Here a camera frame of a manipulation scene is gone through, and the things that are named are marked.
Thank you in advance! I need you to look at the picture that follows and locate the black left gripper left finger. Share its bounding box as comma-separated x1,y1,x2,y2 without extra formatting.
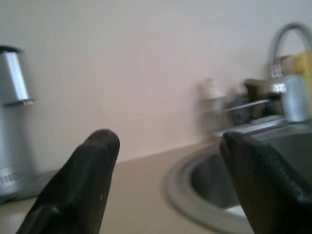
16,128,121,234

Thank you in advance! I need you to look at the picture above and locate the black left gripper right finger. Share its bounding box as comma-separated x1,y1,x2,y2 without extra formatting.
218,132,312,234

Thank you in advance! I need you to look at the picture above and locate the stainless steel double sink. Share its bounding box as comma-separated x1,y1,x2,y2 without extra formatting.
160,121,312,234

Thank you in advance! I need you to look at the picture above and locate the silver gooseneck faucet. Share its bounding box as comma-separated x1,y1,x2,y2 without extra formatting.
266,21,312,123

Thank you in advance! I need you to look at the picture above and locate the dark dish sponge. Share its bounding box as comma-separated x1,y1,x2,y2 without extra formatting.
243,78,277,99

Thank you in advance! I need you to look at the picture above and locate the clear soap pump bottle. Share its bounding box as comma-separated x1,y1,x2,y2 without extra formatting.
199,78,227,137

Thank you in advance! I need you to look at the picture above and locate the silver countertop appliance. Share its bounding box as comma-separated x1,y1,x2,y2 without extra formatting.
0,45,60,204

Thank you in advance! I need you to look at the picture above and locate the yellow cleaning cloth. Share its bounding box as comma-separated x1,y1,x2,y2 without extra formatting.
292,49,312,82

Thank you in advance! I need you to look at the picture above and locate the metal wire sink rack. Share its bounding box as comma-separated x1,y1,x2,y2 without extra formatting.
207,97,287,134

